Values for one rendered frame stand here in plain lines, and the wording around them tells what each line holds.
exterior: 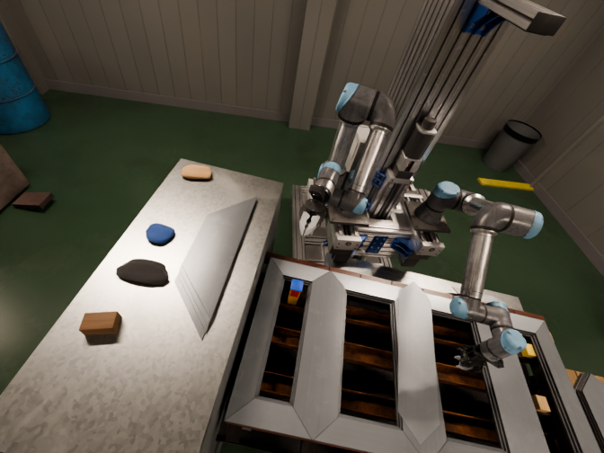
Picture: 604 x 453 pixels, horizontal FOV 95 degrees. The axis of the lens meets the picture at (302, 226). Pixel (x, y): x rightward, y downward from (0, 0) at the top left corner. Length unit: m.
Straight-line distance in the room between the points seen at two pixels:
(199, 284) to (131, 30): 3.50
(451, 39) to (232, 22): 2.90
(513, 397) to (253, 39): 3.85
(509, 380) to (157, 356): 1.52
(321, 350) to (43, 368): 0.97
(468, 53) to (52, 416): 1.87
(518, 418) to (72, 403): 1.68
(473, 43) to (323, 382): 1.47
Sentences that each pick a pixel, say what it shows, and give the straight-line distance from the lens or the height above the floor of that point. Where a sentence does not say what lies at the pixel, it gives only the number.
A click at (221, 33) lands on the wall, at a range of 3.97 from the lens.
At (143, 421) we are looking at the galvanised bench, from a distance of 1.11.
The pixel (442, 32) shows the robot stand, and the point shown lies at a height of 1.88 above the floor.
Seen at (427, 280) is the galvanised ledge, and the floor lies 0.68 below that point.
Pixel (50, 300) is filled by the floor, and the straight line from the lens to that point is 2.70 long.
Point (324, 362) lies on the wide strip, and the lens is 1.35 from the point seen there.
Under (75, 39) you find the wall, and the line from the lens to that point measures 4.60.
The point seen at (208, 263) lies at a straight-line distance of 1.24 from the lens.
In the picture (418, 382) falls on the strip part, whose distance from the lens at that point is 1.49.
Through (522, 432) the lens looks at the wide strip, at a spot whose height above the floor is 0.85.
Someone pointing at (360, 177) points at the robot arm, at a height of 1.43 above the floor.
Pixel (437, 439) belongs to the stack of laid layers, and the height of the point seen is 0.85.
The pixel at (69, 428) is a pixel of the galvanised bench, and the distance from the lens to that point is 1.17.
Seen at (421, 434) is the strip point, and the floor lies 0.85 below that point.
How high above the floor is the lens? 2.12
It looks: 49 degrees down
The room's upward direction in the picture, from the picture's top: 15 degrees clockwise
